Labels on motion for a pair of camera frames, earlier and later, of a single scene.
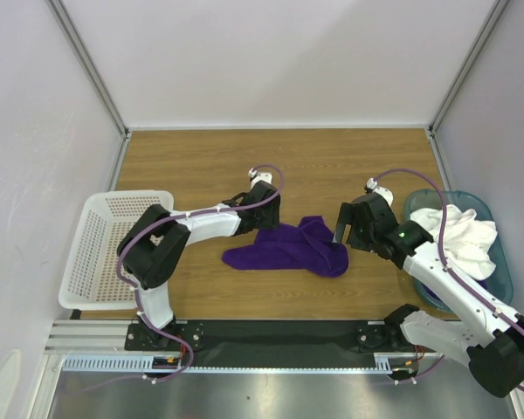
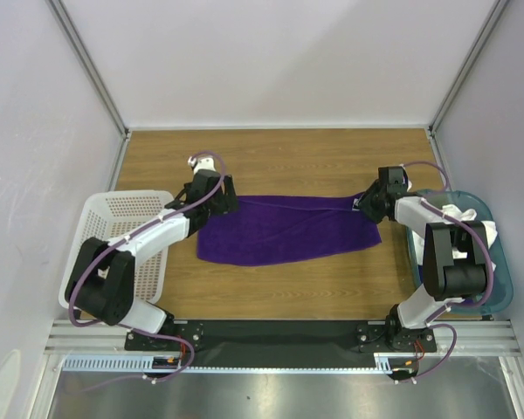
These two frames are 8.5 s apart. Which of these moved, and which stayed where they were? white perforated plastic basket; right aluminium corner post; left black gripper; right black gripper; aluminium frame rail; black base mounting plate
Moved: right black gripper; left black gripper
Stayed: aluminium frame rail; right aluminium corner post; black base mounting plate; white perforated plastic basket
